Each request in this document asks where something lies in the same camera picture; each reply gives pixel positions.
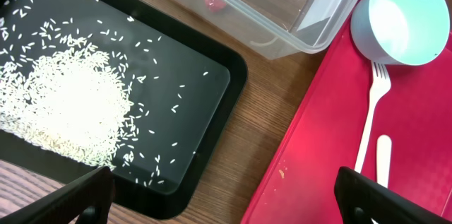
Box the white plastic spoon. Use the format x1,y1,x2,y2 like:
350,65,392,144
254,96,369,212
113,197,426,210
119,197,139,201
376,135,392,188

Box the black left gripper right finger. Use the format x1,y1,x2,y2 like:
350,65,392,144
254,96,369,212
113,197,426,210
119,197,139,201
334,167,448,224

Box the white rice grains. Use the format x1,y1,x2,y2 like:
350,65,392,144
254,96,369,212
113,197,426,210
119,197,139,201
0,0,211,188

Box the white plastic fork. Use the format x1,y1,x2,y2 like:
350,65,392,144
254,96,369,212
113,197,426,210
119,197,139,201
354,61,391,173

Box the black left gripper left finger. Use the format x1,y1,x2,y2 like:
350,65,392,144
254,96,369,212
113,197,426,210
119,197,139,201
1,167,115,224

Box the black food waste bin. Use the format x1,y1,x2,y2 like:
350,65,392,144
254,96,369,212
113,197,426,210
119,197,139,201
1,0,247,219

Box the light blue bowl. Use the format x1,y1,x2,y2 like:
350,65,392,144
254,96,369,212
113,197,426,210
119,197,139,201
350,0,451,66

